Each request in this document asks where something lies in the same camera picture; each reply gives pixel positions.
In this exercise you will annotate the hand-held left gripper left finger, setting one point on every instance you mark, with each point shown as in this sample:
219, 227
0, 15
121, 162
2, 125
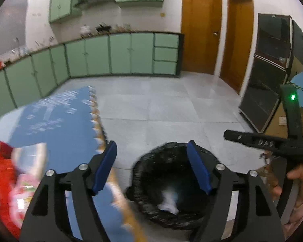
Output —
104, 166

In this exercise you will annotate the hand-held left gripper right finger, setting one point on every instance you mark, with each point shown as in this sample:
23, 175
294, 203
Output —
198, 166

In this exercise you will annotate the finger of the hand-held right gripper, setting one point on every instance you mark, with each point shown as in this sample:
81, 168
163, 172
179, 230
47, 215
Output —
250, 139

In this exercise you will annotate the black-bagged trash bin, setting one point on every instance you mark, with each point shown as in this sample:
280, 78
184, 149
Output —
161, 171

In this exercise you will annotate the person's right hand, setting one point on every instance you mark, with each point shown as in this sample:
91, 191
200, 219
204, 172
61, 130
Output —
301, 181

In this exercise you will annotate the cardboard box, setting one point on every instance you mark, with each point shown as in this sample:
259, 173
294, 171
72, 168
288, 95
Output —
275, 123

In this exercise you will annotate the crumpled white paper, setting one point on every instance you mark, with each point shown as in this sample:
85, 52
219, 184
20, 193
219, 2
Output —
169, 201

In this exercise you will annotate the black glass-front cabinet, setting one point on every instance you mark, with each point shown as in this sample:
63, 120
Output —
267, 75

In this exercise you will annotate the blue printed tablecloth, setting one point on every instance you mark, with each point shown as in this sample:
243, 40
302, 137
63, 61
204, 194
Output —
60, 131

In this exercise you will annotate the brown wooden door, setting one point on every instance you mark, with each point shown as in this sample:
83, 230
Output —
238, 40
199, 30

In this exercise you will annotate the red snack wrapper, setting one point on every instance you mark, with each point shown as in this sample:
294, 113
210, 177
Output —
1, 171

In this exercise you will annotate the green lower kitchen cabinets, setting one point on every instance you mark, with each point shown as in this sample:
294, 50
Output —
96, 55

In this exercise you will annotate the white cooking pot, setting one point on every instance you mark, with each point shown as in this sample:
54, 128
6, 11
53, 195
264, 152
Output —
84, 29

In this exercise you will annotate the black wok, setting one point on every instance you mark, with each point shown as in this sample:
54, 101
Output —
103, 28

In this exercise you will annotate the range hood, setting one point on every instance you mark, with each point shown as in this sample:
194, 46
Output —
93, 2

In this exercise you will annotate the grey window blind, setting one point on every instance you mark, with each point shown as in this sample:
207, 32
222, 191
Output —
10, 22

